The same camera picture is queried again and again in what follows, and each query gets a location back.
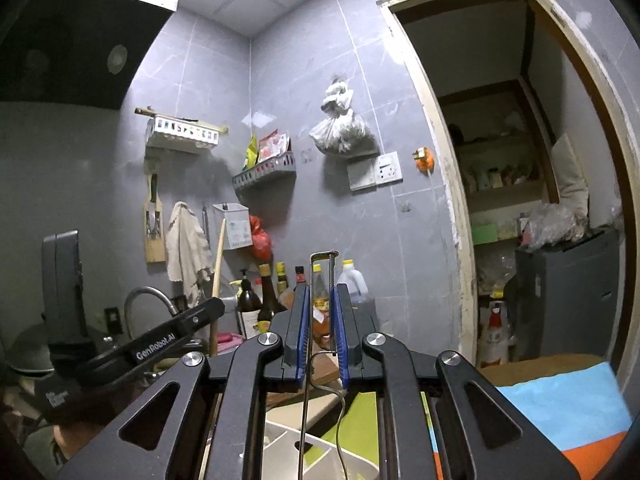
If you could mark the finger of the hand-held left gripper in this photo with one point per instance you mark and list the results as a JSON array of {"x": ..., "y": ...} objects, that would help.
[{"x": 196, "y": 318}]

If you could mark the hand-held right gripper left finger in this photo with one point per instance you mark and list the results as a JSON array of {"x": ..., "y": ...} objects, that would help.
[{"x": 301, "y": 340}]

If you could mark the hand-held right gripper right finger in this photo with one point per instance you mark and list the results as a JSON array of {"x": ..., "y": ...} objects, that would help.
[{"x": 341, "y": 340}]

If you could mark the white plastic utensil holder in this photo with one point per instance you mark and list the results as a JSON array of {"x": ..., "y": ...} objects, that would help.
[{"x": 280, "y": 440}]

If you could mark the person's left hand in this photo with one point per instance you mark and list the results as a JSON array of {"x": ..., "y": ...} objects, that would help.
[{"x": 80, "y": 430}]

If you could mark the wooden cutting board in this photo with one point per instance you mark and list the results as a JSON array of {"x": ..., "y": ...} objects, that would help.
[{"x": 327, "y": 375}]

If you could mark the wooden rolling pin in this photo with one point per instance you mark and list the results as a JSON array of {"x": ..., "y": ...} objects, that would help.
[{"x": 216, "y": 285}]

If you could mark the pink dish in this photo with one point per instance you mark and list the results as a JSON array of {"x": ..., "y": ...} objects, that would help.
[{"x": 230, "y": 342}]

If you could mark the clear yellow cap bottle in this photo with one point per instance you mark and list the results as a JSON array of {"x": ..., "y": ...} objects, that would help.
[{"x": 320, "y": 300}]

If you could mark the dark wine bottle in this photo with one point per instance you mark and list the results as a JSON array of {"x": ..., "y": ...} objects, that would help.
[{"x": 267, "y": 305}]

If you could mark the large soy sauce jug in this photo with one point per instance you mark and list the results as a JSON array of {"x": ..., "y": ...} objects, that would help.
[{"x": 356, "y": 285}]

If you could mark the yellow cap sauce bottle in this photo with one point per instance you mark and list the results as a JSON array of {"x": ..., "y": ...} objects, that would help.
[{"x": 282, "y": 285}]

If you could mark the black cap sauce bottle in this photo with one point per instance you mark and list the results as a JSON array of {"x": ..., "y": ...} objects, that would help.
[{"x": 299, "y": 277}]

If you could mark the metal faucet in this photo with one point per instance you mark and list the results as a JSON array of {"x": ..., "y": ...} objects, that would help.
[{"x": 137, "y": 295}]

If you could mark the dark wok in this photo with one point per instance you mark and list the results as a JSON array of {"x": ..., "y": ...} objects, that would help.
[{"x": 27, "y": 355}]

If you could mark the beige hanging towel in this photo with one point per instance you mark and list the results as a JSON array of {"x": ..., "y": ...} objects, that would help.
[{"x": 187, "y": 245}]

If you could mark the red plastic bag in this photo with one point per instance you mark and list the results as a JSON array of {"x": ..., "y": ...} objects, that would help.
[{"x": 261, "y": 245}]

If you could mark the red cap floor bottle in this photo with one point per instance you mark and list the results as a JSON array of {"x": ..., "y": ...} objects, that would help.
[{"x": 494, "y": 335}]

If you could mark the yellow snack packet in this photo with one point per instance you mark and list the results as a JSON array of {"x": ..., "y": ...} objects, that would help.
[{"x": 251, "y": 152}]

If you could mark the green box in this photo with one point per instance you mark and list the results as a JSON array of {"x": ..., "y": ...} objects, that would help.
[{"x": 485, "y": 234}]

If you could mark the red snack packet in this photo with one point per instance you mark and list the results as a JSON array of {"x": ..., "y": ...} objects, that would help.
[{"x": 272, "y": 147}]

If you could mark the white plastic bags bundle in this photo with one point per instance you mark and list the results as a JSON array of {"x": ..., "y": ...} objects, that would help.
[{"x": 340, "y": 130}]

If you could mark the wooden pantry shelf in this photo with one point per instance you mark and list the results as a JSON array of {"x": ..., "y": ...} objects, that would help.
[{"x": 500, "y": 195}]

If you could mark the grey cabinet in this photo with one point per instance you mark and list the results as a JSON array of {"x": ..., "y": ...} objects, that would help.
[{"x": 565, "y": 300}]

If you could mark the colourful striped mat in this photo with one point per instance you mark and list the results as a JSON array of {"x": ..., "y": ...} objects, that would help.
[{"x": 560, "y": 405}]

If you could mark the clear plastic bag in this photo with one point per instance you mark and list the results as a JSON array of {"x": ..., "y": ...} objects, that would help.
[{"x": 550, "y": 225}]

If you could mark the black range hood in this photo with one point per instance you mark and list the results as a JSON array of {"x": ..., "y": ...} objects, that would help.
[{"x": 65, "y": 50}]

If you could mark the black wall socket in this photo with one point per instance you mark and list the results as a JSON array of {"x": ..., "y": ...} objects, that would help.
[{"x": 111, "y": 319}]

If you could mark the white wall box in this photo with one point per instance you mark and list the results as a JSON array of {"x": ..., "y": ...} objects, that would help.
[{"x": 235, "y": 230}]

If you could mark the small wall hook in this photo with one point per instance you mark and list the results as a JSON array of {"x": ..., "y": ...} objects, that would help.
[{"x": 407, "y": 205}]

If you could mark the grey wall basket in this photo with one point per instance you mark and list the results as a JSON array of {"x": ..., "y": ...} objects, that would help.
[{"x": 265, "y": 172}]

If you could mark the grey wall switch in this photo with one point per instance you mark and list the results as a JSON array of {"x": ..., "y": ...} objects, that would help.
[{"x": 361, "y": 176}]

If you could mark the white wall socket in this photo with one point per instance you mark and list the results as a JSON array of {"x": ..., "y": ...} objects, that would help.
[{"x": 389, "y": 167}]

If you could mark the white wall basket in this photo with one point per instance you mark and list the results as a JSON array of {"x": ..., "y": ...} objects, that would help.
[{"x": 180, "y": 135}]

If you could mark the wooden door frame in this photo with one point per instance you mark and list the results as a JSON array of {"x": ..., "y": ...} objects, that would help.
[{"x": 450, "y": 185}]

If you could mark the orange wall hook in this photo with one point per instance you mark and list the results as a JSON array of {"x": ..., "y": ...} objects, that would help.
[{"x": 424, "y": 160}]

